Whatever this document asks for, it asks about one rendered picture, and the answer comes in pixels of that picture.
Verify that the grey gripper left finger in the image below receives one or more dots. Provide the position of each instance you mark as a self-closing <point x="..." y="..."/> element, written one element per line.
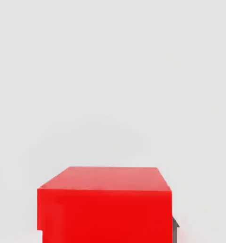
<point x="39" y="237"/>

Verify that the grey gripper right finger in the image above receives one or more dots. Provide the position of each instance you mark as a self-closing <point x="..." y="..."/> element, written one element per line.
<point x="175" y="231"/>

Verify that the small red cube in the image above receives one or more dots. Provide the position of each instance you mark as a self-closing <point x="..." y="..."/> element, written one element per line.
<point x="105" y="208"/>

